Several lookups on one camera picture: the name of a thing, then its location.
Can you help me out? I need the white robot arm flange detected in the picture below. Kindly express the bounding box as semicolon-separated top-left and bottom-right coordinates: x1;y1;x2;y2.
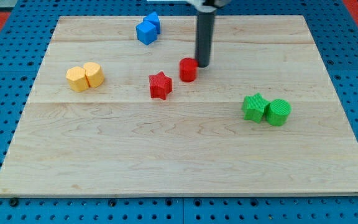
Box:
146;0;231;12

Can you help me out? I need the red star block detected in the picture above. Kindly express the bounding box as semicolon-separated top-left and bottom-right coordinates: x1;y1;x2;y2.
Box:
149;72;172;100

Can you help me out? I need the green star block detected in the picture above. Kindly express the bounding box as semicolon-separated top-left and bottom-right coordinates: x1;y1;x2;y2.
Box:
241;93;270;123

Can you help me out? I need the red cylinder block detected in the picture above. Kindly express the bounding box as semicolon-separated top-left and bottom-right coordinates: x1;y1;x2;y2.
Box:
179;57;198;82

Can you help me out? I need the wooden board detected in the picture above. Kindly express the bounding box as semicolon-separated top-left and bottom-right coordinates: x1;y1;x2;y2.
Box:
0;16;358;198

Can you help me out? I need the blue cube block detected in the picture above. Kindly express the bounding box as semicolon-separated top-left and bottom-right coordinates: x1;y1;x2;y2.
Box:
136;21;157;45

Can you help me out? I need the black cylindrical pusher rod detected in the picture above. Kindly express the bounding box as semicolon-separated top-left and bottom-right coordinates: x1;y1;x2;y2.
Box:
195;11;216;68

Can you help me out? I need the yellow cylinder block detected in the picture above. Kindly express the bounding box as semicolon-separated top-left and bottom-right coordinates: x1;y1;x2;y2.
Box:
83;62;104;88

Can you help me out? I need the blue pentagon block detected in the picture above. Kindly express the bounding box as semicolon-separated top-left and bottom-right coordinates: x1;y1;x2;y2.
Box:
143;11;161;35

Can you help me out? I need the green cylinder block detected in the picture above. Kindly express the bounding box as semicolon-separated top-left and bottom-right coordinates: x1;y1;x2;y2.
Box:
266;99;291;126

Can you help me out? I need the yellow hexagon block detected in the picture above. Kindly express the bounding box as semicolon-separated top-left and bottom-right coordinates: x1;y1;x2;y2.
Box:
66;67;90;92

